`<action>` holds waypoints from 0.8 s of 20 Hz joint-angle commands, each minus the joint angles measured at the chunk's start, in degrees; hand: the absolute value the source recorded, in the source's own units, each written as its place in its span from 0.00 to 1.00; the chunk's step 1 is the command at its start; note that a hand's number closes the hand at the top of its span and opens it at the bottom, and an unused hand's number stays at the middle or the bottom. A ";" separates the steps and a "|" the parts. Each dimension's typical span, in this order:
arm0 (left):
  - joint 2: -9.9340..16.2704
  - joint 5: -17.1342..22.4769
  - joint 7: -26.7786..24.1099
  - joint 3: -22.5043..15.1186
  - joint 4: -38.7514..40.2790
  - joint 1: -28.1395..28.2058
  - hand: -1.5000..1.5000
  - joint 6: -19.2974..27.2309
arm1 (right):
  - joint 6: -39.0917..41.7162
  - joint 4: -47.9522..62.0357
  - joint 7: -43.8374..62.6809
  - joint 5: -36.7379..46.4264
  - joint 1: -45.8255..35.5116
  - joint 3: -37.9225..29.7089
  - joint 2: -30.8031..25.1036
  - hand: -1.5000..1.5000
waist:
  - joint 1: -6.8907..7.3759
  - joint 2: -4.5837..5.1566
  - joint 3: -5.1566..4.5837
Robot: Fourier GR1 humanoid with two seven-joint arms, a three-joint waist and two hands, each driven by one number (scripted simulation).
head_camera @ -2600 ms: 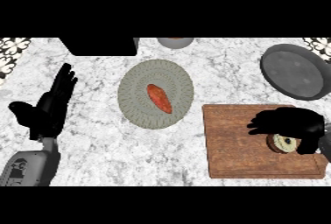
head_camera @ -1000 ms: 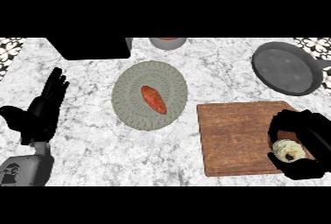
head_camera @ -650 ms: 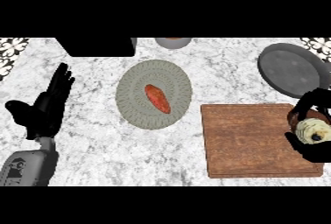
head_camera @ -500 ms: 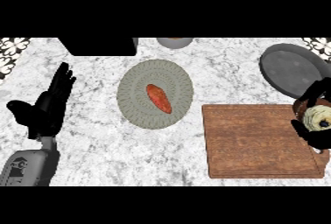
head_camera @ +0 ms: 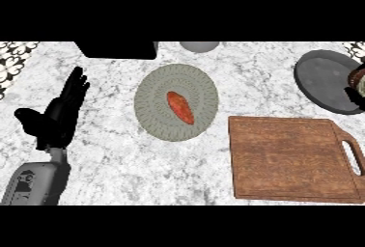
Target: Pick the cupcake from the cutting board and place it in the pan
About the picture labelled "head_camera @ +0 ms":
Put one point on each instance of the orange sweet potato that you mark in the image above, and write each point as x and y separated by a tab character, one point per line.
181	107

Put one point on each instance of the brown wooden cutting board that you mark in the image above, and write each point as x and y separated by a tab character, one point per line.
290	157

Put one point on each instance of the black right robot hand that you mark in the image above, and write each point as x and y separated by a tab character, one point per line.
357	99

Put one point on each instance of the dark grey round pan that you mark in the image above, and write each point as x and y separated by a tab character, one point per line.
323	80

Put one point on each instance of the grey round bowl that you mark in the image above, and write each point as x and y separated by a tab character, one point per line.
200	46

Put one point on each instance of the brown cupcake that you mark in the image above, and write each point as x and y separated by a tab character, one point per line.
360	80

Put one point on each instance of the grey round woven placemat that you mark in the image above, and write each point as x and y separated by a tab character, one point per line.
157	109

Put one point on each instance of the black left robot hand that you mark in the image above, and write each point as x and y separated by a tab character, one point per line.
60	119

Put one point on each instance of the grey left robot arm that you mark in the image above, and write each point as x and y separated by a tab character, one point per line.
36	183

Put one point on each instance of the black box appliance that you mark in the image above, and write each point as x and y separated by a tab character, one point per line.
119	49

